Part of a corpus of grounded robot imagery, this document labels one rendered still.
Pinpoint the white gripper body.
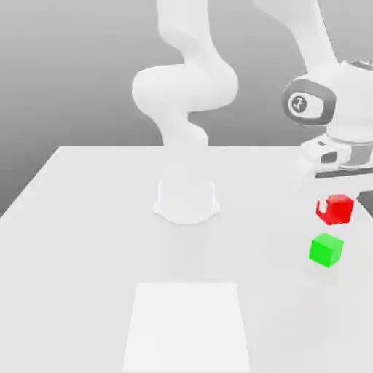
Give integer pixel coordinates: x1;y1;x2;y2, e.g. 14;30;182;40
313;167;373;195

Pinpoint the small red cube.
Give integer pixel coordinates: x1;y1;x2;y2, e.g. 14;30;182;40
315;193;356;226

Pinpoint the small green cube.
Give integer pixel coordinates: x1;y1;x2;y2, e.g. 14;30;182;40
308;232;345;269

